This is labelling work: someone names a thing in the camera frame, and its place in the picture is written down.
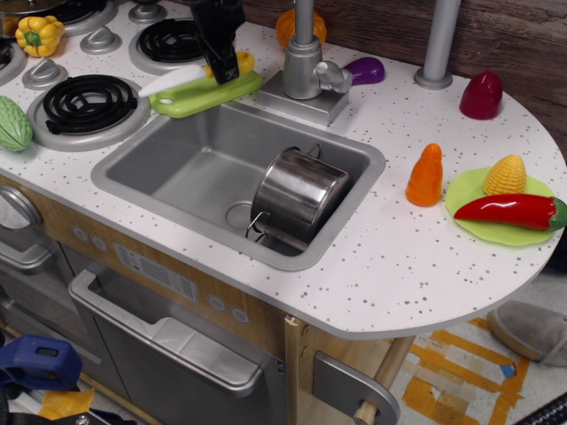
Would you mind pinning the yellow toy corn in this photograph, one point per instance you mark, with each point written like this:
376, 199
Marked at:
507, 176

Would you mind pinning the grey stove knob top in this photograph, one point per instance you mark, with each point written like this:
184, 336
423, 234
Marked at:
147, 12

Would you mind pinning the grey stove knob rear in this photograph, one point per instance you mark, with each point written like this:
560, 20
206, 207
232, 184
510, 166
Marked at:
101, 41

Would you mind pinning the steel pot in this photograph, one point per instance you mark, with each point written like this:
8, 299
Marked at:
296, 196

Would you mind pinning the green toy bitter gourd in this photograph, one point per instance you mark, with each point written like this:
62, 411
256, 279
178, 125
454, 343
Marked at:
16, 130

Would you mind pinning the grey toy sink basin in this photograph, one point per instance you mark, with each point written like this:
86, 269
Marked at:
203, 171

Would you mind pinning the grey round dial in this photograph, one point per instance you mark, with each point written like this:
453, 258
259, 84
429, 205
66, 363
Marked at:
17, 211

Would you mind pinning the grey metal pole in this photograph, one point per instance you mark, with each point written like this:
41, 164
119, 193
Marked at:
434, 74

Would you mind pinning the yellow toy bell pepper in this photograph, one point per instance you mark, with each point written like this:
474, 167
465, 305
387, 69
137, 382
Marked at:
39, 36

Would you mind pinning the blue clamp tool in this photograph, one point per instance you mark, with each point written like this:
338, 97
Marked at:
40, 363

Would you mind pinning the orange toy carrot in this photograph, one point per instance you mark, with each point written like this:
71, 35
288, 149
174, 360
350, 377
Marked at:
425, 182

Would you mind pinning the red toy chili pepper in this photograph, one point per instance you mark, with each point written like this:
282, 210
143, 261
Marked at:
524, 210

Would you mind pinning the green cutting board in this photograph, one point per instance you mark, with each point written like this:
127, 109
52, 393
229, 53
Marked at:
203, 94

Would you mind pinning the black front stove coil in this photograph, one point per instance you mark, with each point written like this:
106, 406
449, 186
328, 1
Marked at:
88, 104

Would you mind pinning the grey oven door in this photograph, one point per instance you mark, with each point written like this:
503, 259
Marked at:
175, 365

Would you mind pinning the silver toy faucet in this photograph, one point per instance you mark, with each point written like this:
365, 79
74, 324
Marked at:
309, 86

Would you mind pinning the grey shoe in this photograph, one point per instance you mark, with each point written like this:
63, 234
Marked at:
531, 331

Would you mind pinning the orange toy pumpkin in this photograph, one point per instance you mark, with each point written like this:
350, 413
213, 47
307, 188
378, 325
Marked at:
286, 28

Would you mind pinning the dark red toy fruit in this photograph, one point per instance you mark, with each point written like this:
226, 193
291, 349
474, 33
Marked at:
481, 100

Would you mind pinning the light green plate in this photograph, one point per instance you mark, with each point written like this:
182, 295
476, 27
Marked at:
468, 186

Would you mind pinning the purple toy eggplant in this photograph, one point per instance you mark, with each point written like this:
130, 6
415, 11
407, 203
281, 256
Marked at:
366, 71

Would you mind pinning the grey stove knob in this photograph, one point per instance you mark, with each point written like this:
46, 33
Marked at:
101, 41
147, 12
44, 75

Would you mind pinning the white knife yellow handle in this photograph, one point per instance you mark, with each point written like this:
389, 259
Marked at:
189, 73

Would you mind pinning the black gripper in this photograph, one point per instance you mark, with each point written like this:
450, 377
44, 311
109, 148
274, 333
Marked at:
217, 22

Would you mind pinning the grey stove knob front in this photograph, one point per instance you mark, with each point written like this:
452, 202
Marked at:
44, 75

